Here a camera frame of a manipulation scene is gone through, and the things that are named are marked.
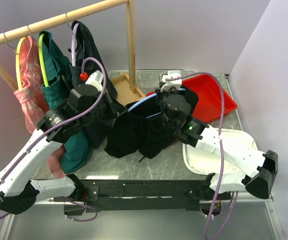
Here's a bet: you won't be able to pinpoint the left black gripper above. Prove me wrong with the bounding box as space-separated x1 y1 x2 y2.
79 87 128 127

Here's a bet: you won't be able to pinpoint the light blue hanger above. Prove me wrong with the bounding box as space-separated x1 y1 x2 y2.
122 92 191 122

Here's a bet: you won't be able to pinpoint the black shorts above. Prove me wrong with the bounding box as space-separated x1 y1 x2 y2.
103 88 200 162

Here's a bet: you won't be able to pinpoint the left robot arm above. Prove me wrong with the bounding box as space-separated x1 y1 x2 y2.
0 84 127 215

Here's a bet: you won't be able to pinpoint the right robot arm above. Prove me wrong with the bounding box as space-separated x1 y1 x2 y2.
156 87 279 199

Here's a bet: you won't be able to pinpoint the teal green shorts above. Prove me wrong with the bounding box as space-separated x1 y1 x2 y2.
39 31 90 178

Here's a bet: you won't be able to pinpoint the dark green shorts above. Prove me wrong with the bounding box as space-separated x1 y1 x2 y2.
69 20 118 150

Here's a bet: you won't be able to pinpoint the pink patterned shorts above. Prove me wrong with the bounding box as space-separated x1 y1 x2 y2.
13 35 67 180

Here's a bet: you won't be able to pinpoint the lilac hanger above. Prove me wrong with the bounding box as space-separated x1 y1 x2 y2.
71 22 85 67

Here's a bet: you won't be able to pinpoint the lime green hanger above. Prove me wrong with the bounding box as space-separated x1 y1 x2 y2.
38 34 49 87

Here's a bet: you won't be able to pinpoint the yellow hanger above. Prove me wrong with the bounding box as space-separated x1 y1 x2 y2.
15 37 27 90

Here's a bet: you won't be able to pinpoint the wooden clothes rack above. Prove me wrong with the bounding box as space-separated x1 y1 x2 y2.
0 0 145 104

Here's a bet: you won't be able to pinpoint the red plastic tray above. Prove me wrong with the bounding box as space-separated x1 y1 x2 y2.
146 73 238 123

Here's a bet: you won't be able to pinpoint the white perforated laundry basket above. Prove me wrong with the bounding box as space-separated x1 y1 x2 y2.
182 129 264 175

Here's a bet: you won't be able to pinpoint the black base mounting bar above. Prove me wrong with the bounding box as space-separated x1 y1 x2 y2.
53 178 232 214

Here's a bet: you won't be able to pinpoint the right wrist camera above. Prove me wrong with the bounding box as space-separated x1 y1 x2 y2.
158 70 182 92

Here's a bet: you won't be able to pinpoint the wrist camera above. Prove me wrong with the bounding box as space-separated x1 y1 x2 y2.
80 70 103 92
158 70 182 92

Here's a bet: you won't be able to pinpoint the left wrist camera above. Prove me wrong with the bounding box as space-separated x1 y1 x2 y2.
80 70 103 92

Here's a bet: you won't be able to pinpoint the aluminium rail frame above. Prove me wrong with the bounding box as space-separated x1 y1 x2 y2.
0 197 284 240

